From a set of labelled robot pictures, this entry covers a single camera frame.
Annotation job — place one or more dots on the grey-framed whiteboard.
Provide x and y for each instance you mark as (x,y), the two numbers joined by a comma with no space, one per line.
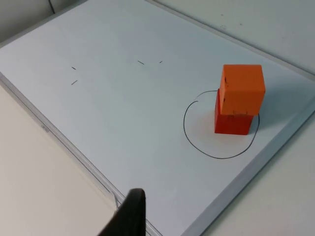
(110,110)

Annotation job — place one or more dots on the orange cube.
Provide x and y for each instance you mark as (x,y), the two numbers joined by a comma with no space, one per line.
(242,88)

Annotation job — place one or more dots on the red cube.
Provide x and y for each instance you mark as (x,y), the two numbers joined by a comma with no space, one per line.
(231,124)

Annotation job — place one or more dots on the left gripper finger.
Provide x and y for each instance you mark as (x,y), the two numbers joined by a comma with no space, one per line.
(130,216)

